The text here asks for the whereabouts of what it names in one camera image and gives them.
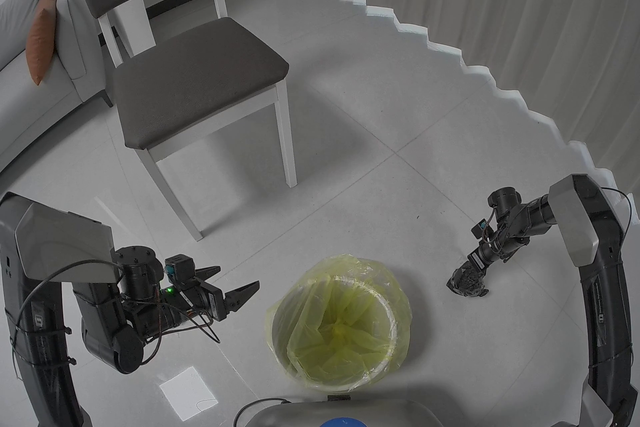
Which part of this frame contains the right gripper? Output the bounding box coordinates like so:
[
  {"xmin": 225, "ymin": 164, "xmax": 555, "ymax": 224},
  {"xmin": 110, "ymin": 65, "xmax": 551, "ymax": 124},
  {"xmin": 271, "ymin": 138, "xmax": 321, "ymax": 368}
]
[{"xmin": 466, "ymin": 242, "xmax": 496, "ymax": 272}]

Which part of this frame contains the grey white chair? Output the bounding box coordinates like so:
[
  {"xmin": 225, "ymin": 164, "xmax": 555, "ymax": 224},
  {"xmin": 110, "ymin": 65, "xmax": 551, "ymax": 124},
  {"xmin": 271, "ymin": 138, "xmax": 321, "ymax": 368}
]
[{"xmin": 79, "ymin": 0, "xmax": 299, "ymax": 241}]

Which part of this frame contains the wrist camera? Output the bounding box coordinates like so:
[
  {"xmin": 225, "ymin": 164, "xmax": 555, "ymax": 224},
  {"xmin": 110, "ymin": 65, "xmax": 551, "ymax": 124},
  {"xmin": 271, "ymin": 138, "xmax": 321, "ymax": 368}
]
[
  {"xmin": 164, "ymin": 254, "xmax": 197, "ymax": 289},
  {"xmin": 470, "ymin": 217, "xmax": 494, "ymax": 241}
]

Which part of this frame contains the black cable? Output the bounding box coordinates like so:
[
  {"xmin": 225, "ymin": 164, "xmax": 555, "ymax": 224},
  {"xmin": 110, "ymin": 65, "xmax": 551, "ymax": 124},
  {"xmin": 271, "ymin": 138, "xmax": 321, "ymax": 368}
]
[
  {"xmin": 234, "ymin": 396, "xmax": 293, "ymax": 423},
  {"xmin": 9, "ymin": 260, "xmax": 123, "ymax": 368},
  {"xmin": 601, "ymin": 187, "xmax": 640, "ymax": 238}
]

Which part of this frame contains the orange cushion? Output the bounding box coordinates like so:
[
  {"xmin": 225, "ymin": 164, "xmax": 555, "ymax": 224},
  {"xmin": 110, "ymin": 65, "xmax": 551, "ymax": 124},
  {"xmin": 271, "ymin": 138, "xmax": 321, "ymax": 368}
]
[{"xmin": 26, "ymin": 0, "xmax": 58, "ymax": 87}]

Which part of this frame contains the pale grey sofa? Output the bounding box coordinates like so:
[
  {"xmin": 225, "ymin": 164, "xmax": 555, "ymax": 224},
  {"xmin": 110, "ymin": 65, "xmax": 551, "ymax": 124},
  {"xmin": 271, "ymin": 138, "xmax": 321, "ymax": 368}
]
[{"xmin": 0, "ymin": 0, "xmax": 115, "ymax": 174}]

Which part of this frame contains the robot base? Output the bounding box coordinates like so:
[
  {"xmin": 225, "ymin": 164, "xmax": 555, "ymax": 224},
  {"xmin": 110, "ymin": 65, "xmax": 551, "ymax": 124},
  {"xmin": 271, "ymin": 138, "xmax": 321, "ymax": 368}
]
[{"xmin": 245, "ymin": 394, "xmax": 444, "ymax": 427}]

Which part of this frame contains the black plastic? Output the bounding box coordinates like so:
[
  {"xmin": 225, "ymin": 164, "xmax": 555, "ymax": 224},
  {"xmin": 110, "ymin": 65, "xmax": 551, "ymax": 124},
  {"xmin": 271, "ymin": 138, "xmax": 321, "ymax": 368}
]
[{"xmin": 446, "ymin": 262, "xmax": 490, "ymax": 300}]

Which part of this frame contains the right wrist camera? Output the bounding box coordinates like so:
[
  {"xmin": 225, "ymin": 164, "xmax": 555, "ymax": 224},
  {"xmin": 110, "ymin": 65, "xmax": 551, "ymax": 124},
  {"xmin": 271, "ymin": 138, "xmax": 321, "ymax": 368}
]
[{"xmin": 470, "ymin": 217, "xmax": 494, "ymax": 241}]

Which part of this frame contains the white trash bin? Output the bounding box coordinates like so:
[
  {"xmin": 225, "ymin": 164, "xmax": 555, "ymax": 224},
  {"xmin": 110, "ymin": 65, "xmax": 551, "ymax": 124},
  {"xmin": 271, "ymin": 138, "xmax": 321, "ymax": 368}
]
[{"xmin": 284, "ymin": 275, "xmax": 402, "ymax": 389}]

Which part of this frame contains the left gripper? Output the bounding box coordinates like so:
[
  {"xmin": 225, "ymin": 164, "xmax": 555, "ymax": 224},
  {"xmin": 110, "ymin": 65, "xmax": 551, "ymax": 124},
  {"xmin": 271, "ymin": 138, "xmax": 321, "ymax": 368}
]
[{"xmin": 184, "ymin": 264, "xmax": 261, "ymax": 322}]

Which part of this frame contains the yellow plastic bag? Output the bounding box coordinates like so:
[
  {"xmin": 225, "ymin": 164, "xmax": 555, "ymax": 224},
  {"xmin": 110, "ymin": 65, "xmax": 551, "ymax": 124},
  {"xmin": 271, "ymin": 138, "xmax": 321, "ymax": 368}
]
[{"xmin": 265, "ymin": 253, "xmax": 412, "ymax": 391}]

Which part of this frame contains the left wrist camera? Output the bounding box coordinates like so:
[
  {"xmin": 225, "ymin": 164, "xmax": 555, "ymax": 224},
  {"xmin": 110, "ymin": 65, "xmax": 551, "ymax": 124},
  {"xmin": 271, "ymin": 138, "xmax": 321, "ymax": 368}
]
[{"xmin": 164, "ymin": 254, "xmax": 197, "ymax": 289}]

